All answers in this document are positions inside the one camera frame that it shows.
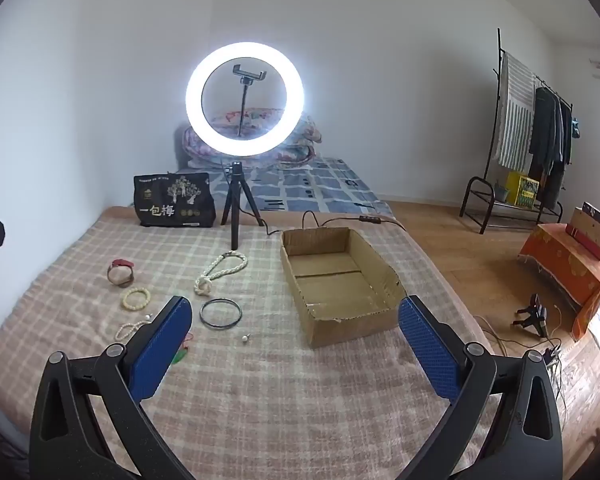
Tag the black clothes rack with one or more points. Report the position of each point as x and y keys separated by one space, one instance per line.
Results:
x=480 y=195

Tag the striped towel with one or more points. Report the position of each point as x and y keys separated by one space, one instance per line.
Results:
x=515 y=110

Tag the blue patterned bed sheet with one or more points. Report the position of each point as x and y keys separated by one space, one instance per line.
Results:
x=320 y=185

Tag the dark metal bangle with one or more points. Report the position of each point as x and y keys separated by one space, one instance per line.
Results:
x=203 y=312

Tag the dark hanging jackets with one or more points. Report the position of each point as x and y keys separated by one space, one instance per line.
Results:
x=547 y=130

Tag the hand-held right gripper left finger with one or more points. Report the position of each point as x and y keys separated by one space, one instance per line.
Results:
x=162 y=347

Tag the red patterned box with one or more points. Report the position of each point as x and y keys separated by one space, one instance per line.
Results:
x=570 y=270

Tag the small black floor tripod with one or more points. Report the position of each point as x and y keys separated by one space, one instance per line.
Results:
x=532 y=317

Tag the black phone holder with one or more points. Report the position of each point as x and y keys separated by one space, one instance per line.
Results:
x=249 y=74

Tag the cardboard box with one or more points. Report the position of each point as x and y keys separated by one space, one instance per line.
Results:
x=330 y=285

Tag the pink plaid blanket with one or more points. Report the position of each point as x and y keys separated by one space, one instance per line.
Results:
x=260 y=400

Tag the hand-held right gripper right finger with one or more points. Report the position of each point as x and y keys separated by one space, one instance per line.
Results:
x=430 y=355

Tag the folded floral quilt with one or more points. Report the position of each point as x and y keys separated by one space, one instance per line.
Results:
x=305 y=135

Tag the yellow box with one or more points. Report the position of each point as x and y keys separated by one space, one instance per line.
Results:
x=522 y=190

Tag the black printed snack bag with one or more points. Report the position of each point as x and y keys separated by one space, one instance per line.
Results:
x=175 y=202

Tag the tan and red box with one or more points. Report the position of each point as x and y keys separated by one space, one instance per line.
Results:
x=587 y=232

